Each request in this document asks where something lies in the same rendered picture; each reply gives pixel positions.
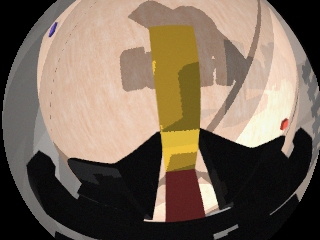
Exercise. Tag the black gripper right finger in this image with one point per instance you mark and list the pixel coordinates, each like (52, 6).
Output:
(231, 165)

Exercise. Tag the red rectangular bar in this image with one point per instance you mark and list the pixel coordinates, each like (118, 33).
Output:
(284, 124)

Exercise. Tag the yellow bar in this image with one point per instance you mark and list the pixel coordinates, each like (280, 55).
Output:
(176, 73)

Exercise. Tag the small purple block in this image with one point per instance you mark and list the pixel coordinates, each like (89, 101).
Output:
(52, 30)

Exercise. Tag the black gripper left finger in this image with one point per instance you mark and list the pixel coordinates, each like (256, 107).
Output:
(136, 176)

